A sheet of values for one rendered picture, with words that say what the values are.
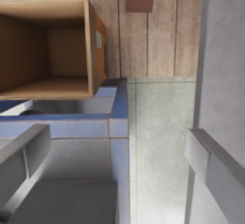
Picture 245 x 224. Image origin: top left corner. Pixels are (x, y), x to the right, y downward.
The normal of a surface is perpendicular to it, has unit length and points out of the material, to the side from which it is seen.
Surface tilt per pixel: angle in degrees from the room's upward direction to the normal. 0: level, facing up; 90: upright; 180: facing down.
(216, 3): 31
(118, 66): 0
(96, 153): 0
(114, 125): 0
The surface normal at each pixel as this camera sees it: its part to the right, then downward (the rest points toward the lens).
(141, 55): -0.02, 0.25
